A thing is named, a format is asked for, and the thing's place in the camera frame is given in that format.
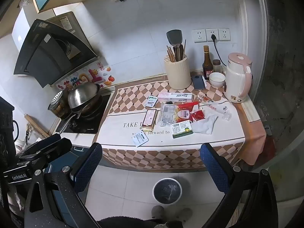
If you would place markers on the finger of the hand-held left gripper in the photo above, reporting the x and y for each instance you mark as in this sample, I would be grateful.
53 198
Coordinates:
40 143
54 148

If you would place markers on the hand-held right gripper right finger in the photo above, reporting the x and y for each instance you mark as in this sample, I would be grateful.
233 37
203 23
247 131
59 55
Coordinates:
213 168

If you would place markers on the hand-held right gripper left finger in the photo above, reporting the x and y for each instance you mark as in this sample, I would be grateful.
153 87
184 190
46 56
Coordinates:
88 162

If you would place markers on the white tissue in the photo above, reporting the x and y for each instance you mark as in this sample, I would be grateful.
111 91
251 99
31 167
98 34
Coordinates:
204 124

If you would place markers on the green white medicine box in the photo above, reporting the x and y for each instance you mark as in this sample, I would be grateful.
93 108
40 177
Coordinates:
182 129

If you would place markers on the white trash bin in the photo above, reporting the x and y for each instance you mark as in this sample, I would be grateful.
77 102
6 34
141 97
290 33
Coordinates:
166 191

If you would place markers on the clear blister pack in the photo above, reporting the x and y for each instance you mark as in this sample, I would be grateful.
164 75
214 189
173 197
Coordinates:
225 114

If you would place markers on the red printed plastic bag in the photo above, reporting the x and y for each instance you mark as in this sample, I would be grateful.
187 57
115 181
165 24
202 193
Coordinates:
187 114

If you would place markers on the clear plastic wrapper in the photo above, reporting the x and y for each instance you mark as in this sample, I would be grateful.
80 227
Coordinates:
206 101

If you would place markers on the clear printed plastic bag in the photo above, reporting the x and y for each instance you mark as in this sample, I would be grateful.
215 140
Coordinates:
166 115

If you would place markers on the brown rectangular packet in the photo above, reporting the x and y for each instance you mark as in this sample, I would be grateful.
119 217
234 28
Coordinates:
149 120

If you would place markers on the pink white toothpaste box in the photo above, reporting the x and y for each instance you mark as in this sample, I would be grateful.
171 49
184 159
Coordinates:
175 97

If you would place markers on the checkered tablecloth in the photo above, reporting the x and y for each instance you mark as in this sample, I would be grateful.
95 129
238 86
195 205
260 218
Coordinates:
213 137

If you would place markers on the black induction cooktop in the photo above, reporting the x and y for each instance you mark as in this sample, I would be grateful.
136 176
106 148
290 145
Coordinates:
95 124

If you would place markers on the steel pot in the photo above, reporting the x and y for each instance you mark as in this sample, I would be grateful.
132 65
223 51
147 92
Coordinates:
57 104

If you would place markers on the grey slipper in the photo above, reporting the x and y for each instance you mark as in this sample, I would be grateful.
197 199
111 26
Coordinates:
184 214
158 211

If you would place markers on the stainless steel wok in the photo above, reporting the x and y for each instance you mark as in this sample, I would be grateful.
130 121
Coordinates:
83 95

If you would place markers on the person's black pants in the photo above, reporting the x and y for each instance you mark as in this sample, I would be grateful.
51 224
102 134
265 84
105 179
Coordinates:
133 223

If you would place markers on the dark smartphone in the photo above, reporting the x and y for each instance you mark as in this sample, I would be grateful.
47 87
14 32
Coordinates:
199 83

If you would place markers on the white bowl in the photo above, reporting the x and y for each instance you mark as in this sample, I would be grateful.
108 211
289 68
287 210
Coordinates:
216 79

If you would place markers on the pink white electric kettle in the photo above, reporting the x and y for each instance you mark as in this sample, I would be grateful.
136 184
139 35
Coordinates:
235 80

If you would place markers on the black range hood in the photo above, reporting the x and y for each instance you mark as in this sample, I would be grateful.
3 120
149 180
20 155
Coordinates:
47 52

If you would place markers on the cream utensil holder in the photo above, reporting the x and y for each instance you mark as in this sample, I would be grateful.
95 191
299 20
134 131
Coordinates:
178 76

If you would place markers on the dark sauce bottle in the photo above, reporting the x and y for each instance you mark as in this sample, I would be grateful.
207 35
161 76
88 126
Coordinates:
206 68

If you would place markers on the small glass jar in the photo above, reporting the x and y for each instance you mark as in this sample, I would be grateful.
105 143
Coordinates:
216 66

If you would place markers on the bundle of chopsticks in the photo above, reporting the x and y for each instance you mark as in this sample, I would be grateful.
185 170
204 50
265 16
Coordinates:
171 53

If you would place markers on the grey spatula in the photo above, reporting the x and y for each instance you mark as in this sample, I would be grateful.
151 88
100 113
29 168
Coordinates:
174 38

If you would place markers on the colourful wall stickers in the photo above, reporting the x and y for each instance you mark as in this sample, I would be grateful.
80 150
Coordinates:
95 74

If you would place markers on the white wall socket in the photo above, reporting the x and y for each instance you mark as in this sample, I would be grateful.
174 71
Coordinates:
198 36
224 34
211 31

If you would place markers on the silver ribbed duct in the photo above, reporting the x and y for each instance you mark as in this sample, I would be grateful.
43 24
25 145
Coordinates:
25 0

